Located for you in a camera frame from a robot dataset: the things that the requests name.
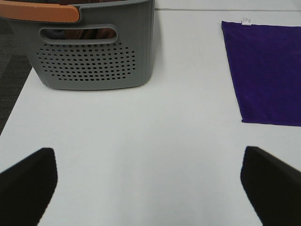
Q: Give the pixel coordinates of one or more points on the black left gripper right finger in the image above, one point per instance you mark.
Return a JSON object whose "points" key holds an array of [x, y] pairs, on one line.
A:
{"points": [[273, 188]]}

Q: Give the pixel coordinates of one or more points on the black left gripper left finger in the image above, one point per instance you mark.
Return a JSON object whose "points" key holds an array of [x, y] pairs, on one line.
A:
{"points": [[27, 187]]}

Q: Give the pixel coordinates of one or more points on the purple towel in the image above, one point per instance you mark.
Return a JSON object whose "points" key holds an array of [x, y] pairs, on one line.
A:
{"points": [[265, 67]]}

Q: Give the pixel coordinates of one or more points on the grey perforated laundry basket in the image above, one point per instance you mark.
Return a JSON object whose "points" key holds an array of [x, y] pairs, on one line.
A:
{"points": [[109, 47]]}

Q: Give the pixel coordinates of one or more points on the orange basket handle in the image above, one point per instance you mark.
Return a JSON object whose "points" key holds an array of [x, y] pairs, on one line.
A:
{"points": [[39, 12]]}

